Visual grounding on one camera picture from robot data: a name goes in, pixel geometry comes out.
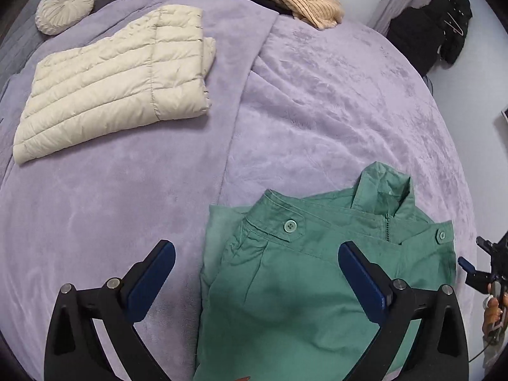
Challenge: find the black coat on hanger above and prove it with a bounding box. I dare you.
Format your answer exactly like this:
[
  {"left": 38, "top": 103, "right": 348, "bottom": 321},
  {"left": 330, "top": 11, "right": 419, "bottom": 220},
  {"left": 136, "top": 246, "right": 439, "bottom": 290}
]
[{"left": 431, "top": 0, "right": 474, "bottom": 65}]

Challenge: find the cream quilted down jacket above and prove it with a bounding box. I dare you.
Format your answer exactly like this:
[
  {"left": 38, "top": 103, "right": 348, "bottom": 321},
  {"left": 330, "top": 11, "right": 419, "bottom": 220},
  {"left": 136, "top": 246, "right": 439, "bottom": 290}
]
[{"left": 13, "top": 5, "right": 217, "bottom": 165}]

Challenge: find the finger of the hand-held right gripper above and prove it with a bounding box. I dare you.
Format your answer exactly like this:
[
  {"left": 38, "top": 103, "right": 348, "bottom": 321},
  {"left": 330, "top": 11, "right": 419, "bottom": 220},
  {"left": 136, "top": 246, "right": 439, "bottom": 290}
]
[
  {"left": 475, "top": 236, "right": 497, "bottom": 257},
  {"left": 458, "top": 257, "right": 493, "bottom": 287}
]

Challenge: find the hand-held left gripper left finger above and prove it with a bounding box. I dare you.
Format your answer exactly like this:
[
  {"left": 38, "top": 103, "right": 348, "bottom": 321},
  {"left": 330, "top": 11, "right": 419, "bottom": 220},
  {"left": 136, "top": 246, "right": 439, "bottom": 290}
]
[{"left": 43, "top": 240, "right": 176, "bottom": 381}]

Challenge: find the black clothes pile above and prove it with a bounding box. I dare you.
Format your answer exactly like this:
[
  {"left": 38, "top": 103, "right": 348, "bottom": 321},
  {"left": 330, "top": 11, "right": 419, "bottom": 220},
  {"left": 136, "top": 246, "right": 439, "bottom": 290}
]
[{"left": 387, "top": 6, "right": 446, "bottom": 77}]

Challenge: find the grey quilted headboard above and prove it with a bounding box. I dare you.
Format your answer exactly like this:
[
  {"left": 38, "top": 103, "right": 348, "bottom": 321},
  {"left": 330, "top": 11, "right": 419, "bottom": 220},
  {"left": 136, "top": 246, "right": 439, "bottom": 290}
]
[{"left": 0, "top": 0, "right": 110, "bottom": 100}]

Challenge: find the purple plush blanket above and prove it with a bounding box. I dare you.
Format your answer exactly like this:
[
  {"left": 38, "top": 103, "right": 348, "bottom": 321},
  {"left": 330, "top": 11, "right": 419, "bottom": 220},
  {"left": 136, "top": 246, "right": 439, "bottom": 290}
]
[{"left": 0, "top": 0, "right": 483, "bottom": 381}]

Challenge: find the grey curtain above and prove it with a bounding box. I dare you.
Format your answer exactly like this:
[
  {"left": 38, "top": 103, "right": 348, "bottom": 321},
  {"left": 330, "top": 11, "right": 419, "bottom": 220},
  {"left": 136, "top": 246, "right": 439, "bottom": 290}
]
[{"left": 367, "top": 0, "right": 415, "bottom": 34}]

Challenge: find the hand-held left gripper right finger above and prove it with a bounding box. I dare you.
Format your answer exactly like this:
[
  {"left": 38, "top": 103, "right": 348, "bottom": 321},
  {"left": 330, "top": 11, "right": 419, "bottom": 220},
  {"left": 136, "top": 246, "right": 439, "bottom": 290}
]
[{"left": 337, "top": 240, "right": 470, "bottom": 381}]

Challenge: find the green button-up jacket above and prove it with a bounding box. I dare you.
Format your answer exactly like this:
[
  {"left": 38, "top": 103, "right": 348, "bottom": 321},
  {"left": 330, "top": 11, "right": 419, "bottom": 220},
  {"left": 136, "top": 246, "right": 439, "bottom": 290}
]
[{"left": 192, "top": 161, "right": 457, "bottom": 381}]

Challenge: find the round cream pleated cushion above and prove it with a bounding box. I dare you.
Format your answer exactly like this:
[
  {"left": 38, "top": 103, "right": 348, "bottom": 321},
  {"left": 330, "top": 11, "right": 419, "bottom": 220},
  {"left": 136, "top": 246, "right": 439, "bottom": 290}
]
[{"left": 36, "top": 0, "right": 95, "bottom": 36}]

